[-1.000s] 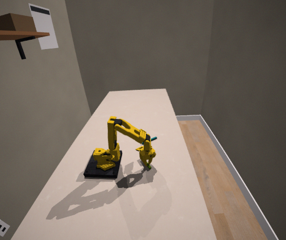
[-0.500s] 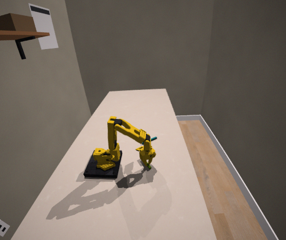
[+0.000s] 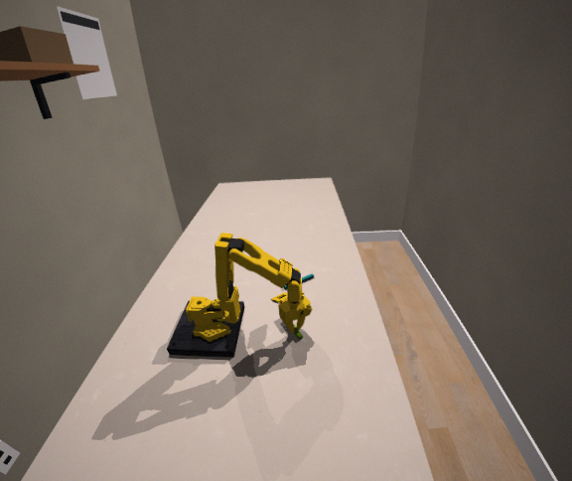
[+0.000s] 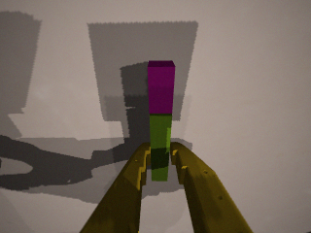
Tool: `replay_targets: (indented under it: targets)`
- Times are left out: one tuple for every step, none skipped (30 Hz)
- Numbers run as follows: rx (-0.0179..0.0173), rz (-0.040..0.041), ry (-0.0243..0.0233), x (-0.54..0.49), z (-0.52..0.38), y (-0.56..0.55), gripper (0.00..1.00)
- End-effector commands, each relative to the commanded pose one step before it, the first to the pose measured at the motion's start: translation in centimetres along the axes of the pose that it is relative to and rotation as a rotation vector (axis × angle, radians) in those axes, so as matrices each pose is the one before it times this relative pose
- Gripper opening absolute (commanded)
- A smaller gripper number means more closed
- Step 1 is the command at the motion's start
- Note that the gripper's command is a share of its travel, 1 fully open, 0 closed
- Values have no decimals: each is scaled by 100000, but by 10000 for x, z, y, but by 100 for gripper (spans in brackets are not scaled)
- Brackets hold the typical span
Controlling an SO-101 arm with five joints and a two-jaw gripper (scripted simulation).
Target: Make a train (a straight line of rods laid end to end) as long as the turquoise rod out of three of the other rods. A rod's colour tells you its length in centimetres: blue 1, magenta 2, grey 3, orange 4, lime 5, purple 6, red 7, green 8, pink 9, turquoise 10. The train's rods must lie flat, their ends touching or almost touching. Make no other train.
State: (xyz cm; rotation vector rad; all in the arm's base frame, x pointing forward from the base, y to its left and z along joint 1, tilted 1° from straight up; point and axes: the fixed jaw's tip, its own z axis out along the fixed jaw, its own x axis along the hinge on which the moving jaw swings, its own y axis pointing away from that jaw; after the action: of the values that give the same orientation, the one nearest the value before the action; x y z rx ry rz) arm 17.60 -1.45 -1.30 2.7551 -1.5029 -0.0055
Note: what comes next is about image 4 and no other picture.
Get magenta rod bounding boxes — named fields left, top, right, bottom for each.
left=148, top=61, right=175, bottom=114

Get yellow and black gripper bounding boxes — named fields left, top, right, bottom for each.
left=80, top=142, right=254, bottom=233

